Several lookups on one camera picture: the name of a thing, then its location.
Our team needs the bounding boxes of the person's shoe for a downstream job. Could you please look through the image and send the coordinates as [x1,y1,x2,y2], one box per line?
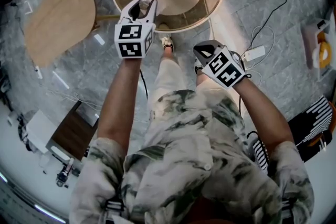
[159,33,175,51]
[193,58,205,76]

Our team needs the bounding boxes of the yellow tape roll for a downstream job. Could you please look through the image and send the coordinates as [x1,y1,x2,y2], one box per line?
[311,41,333,69]

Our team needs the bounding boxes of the person's right forearm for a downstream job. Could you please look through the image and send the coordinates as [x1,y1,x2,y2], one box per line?
[232,78,295,153]

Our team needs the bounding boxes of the person's left forearm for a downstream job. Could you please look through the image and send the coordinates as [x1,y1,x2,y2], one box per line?
[96,57,143,152]

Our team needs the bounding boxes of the white power strip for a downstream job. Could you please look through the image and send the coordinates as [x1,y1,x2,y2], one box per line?
[242,45,267,62]

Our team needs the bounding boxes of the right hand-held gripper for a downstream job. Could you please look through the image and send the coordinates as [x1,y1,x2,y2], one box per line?
[193,39,246,91]

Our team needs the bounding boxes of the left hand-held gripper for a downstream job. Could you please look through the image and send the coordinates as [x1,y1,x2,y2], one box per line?
[114,0,159,60]

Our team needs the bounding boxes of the person's left shoe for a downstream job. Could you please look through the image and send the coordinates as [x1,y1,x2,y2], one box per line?
[159,33,175,51]

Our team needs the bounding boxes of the white cable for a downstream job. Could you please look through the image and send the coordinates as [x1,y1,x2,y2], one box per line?
[245,24,276,70]

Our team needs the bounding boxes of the white box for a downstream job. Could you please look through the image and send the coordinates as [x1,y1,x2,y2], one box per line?
[25,109,58,155]

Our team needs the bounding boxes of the person's left leg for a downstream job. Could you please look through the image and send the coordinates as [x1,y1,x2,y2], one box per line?
[162,47,175,61]

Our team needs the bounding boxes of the person's patterned shirt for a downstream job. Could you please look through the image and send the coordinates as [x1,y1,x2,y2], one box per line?
[69,88,315,224]

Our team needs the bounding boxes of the dark brown cabinet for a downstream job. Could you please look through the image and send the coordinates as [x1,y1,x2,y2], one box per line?
[50,100,100,161]

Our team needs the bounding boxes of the thin black cable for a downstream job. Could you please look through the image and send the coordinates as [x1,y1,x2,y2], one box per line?
[139,69,149,101]

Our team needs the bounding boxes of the black white striped bag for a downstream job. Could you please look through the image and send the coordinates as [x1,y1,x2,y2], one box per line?
[287,95,336,164]

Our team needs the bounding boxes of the person's light shorts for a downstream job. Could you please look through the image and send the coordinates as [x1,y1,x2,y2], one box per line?
[153,56,209,113]

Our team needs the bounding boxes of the person's right shoe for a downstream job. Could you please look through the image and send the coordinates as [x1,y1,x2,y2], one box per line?
[193,58,205,76]

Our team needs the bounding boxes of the wooden chair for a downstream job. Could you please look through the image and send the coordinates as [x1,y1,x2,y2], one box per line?
[23,0,122,68]

